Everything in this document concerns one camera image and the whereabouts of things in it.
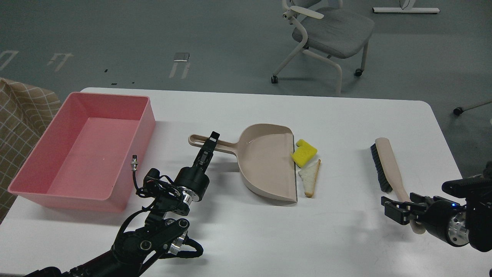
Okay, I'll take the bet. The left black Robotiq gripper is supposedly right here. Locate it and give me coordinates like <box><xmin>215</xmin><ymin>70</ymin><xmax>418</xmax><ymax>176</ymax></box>
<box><xmin>174</xmin><ymin>131</ymin><xmax>220</xmax><ymax>203</ymax></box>

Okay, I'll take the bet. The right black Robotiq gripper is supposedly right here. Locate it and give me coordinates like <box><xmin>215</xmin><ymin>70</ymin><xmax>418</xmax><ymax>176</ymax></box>
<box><xmin>381</xmin><ymin>192</ymin><xmax>469</xmax><ymax>247</ymax></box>

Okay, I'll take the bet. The beige hand brush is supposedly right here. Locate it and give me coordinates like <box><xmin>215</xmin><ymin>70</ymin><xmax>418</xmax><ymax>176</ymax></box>
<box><xmin>371</xmin><ymin>137</ymin><xmax>426</xmax><ymax>234</ymax></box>

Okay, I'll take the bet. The beige plastic dustpan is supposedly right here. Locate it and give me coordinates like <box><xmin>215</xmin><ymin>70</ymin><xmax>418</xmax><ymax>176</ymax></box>
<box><xmin>188</xmin><ymin>123</ymin><xmax>298</xmax><ymax>203</ymax></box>

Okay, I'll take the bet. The yellow green sponge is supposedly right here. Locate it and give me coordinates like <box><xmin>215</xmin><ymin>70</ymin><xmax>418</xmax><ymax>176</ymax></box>
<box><xmin>291</xmin><ymin>139</ymin><xmax>317</xmax><ymax>168</ymax></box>

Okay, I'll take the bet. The white bread slice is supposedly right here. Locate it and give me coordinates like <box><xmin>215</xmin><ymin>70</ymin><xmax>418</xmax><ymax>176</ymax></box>
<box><xmin>298</xmin><ymin>159</ymin><xmax>321</xmax><ymax>198</ymax></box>

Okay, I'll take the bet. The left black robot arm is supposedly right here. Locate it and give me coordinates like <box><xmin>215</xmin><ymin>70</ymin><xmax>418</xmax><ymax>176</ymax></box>
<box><xmin>29</xmin><ymin>132</ymin><xmax>219</xmax><ymax>277</ymax></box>

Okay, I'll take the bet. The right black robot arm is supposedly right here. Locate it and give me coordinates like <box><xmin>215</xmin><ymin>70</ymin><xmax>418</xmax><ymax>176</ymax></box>
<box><xmin>380</xmin><ymin>161</ymin><xmax>492</xmax><ymax>252</ymax></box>

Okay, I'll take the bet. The pink plastic bin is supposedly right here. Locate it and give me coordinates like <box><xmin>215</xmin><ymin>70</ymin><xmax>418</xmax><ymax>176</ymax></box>
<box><xmin>8</xmin><ymin>92</ymin><xmax>155</xmax><ymax>212</ymax></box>

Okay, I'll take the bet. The floor socket plate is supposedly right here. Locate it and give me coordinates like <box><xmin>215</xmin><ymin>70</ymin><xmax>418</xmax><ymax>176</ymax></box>
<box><xmin>173</xmin><ymin>52</ymin><xmax>190</xmax><ymax>62</ymax></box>

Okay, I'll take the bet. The chair leg with caster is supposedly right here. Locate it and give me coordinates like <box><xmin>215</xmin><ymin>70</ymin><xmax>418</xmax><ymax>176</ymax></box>
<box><xmin>452</xmin><ymin>100</ymin><xmax>492</xmax><ymax>116</ymax></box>

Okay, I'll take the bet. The grey office chair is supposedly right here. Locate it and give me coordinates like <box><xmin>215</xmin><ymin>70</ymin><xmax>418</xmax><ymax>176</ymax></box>
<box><xmin>271</xmin><ymin>0</ymin><xmax>375</xmax><ymax>96</ymax></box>

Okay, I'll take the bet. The brown checkered cloth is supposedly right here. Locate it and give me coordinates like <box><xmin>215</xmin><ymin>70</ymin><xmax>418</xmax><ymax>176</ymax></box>
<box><xmin>0</xmin><ymin>78</ymin><xmax>62</xmax><ymax>221</ymax></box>

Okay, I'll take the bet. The white desk base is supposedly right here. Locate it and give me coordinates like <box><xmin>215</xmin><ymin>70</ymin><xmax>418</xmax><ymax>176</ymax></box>
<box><xmin>372</xmin><ymin>0</ymin><xmax>440</xmax><ymax>14</ymax></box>

